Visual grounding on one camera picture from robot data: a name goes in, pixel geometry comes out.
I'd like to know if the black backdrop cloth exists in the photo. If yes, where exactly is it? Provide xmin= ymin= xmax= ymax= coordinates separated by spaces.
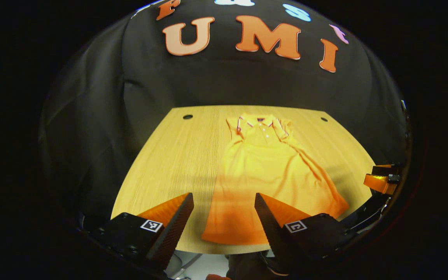
xmin=39 ymin=0 xmax=409 ymax=218

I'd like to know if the orange T-shirt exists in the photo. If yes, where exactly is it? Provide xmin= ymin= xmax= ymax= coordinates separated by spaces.
xmin=201 ymin=114 xmax=350 ymax=246

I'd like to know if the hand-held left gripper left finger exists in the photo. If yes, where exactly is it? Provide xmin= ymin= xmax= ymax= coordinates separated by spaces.
xmin=96 ymin=192 xmax=194 ymax=271

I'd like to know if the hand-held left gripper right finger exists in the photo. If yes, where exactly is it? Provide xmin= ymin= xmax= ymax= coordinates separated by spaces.
xmin=254 ymin=192 xmax=351 ymax=273

